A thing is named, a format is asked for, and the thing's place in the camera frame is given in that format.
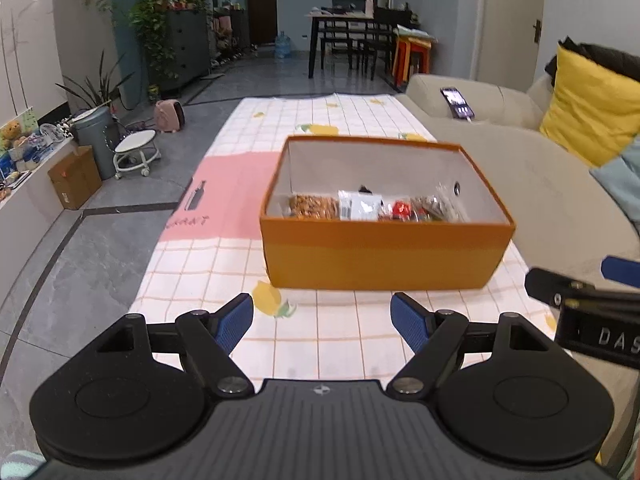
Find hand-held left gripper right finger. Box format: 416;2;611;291
387;291;558;400

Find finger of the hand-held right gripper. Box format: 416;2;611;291
600;255;640;289
524;267;640;310

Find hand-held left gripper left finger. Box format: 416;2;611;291
97;292;256;399

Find orange cardboard box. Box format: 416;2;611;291
259;135;517;291

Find clear packet with red label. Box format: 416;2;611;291
378;199;417;222

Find clear packet of dark snacks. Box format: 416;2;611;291
410;181;470;224

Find white snack packet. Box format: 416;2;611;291
337;189;384;222

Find brown crunchy snack packet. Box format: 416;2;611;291
286;193;342;220

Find light blue cushion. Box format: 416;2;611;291
590;136;640;239

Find beige sofa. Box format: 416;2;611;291
404;72;640;471

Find checked picnic mat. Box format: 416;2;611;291
129;92;559;382

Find yellow cushion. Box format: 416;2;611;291
539;42;640;169

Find smartphone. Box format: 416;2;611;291
440;86;476;122

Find white round stool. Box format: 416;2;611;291
112;129;162;180

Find brown cardboard carton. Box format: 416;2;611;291
47;145;104;211

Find dark cloth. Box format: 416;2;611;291
545;36;640;80

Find grey trash bin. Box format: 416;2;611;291
70;106;124;181

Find white low cabinet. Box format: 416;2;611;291
0;136;83;221

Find teal striped clothing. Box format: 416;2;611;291
0;450;47;480

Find row of small ornaments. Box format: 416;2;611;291
36;119;77;147

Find orange plastic stools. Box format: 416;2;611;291
391;37;434;89

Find spiky potted plant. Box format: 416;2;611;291
55;49;137;112

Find grey drawer cabinet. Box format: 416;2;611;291
161;10;211;97

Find blue water jug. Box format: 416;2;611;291
273;30;294;60

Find shoe rack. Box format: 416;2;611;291
212;7;251;62

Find dark dining bench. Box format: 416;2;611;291
319;29;397;74

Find teddy bear picture card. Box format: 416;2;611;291
0;107;40;153

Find leafy green plant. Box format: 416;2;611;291
127;0;175;97

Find dark dining table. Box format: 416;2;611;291
306;9;401;80

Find dark wooden door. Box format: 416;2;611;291
245;0;279;46

